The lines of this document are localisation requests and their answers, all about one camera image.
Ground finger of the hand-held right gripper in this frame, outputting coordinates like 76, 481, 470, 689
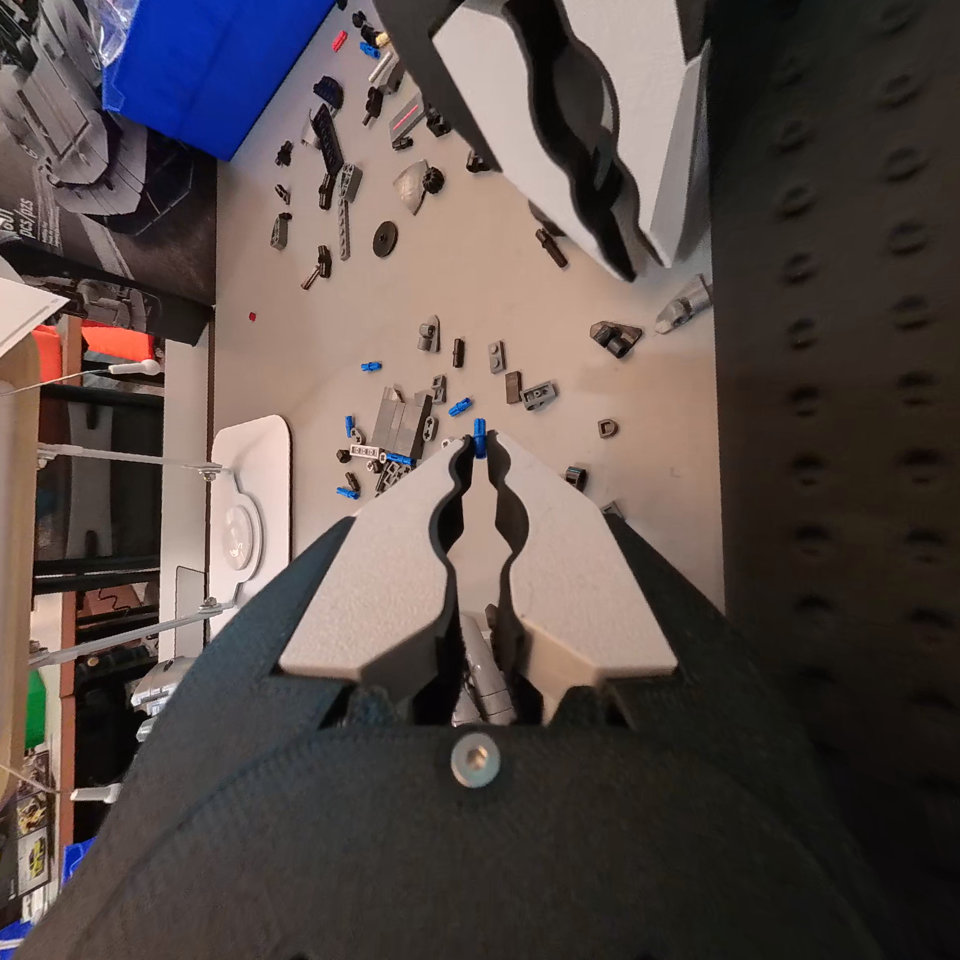
525, 0, 712, 269
429, 0, 640, 284

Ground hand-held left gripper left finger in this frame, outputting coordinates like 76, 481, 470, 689
277, 437, 481, 710

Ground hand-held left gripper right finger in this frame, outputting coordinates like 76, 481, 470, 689
480, 431, 680, 725

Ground lego car model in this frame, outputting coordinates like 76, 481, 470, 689
131, 606, 520, 744

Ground grey curved lego panel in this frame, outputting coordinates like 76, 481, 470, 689
654, 273, 712, 336

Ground scattered loose lego pieces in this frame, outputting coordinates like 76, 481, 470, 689
247, 7, 645, 522

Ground lego set box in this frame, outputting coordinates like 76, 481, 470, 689
0, 0, 220, 348

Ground white book stand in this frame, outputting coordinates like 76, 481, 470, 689
0, 348, 294, 800

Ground blue storage bin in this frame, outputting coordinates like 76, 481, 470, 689
103, 0, 335, 162

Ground black perforated board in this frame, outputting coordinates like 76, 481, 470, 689
708, 0, 960, 960

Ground thin wire with white tip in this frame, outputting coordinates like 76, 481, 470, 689
0, 358, 162, 400
0, 761, 123, 805

